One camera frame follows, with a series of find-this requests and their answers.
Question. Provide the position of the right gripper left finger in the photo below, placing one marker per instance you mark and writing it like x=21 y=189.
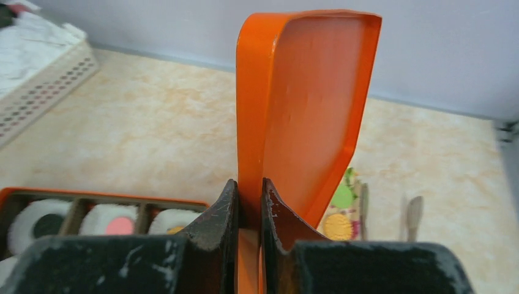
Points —
x=201 y=258

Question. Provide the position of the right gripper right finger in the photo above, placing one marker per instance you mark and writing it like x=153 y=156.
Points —
x=298 y=259

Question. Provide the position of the yellow cookie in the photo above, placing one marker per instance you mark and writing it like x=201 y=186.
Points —
x=174 y=230
x=338 y=227

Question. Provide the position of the floral serving tray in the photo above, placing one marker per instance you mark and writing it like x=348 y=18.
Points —
x=351 y=180

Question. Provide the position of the metal tongs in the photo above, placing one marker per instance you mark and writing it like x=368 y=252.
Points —
x=413 y=215

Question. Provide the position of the orange box lid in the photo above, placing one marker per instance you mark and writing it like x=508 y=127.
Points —
x=302 y=80

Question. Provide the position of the orange cookie box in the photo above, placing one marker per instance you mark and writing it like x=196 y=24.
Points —
x=15 y=199

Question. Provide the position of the paper cup back left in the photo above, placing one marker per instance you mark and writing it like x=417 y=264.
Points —
x=171 y=218

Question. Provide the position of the paper cup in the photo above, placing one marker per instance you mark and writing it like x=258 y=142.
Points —
x=40 y=218
x=96 y=220
x=171 y=218

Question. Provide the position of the green cookie back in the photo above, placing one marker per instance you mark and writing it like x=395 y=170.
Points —
x=343 y=197

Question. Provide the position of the paper cup middle left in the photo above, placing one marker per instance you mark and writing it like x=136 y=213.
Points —
x=96 y=220

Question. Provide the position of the paper cup front left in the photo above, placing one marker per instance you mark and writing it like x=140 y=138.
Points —
x=40 y=218

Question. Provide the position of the white plastic basket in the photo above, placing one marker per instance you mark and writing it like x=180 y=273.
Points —
x=41 y=92

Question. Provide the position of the white cloth in basket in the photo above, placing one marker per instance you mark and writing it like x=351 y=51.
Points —
x=30 y=45

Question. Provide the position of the dark item in basket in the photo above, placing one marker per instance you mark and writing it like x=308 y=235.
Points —
x=10 y=12

